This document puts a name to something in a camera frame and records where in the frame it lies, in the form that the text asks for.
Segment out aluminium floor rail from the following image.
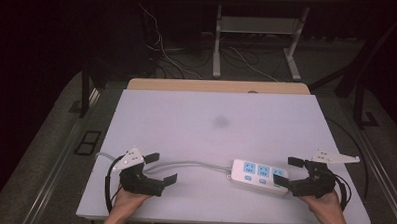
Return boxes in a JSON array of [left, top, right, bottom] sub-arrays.
[[351, 125, 397, 224], [20, 85, 102, 224]]

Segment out grey power strip cable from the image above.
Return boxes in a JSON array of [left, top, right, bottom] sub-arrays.
[[93, 150, 234, 177]]

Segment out black metal stand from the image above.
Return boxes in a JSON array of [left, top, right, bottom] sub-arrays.
[[351, 71, 383, 130], [68, 59, 93, 119]]

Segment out black floor socket plate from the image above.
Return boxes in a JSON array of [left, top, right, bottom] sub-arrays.
[[73, 129, 103, 157]]

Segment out white power strip blue sockets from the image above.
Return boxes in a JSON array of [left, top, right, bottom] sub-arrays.
[[226, 158, 291, 196]]

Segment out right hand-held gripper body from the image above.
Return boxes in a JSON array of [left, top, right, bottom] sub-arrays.
[[288, 147, 361, 201]]

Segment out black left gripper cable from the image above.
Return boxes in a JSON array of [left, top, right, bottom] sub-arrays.
[[103, 154, 126, 215]]

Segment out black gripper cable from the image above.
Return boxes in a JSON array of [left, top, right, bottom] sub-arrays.
[[103, 154, 126, 215], [329, 173, 354, 211]]

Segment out person's right hand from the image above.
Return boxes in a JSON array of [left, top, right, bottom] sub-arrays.
[[298, 189, 349, 224]]

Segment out white metal desk frame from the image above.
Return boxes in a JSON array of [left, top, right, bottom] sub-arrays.
[[211, 3, 311, 83]]

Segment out thin black floor cable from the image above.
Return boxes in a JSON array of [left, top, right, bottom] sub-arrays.
[[323, 117, 372, 201]]

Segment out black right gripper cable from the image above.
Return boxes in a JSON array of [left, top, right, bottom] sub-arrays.
[[329, 173, 354, 211]]

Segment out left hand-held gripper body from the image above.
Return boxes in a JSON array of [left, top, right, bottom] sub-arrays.
[[112, 145, 168, 198]]

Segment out person's left hand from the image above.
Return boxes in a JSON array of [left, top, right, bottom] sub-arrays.
[[110, 185, 152, 219]]

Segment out white floor cable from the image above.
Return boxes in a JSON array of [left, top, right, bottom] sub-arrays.
[[135, 2, 205, 80], [226, 46, 281, 83]]

